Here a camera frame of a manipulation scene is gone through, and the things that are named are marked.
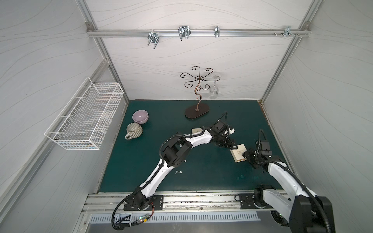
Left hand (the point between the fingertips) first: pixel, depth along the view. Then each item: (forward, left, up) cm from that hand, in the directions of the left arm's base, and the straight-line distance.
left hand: (235, 148), depth 89 cm
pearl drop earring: (-14, +34, -4) cm, 37 cm away
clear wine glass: (+33, +13, +19) cm, 40 cm away
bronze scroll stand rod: (+33, +25, +26) cm, 49 cm away
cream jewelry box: (-3, -1, -1) cm, 3 cm away
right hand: (-3, -7, -1) cm, 7 cm away
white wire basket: (-2, +79, +27) cm, 84 cm away
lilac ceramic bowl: (+25, +67, 0) cm, 71 cm away
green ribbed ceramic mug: (+13, +68, -1) cm, 70 cm away
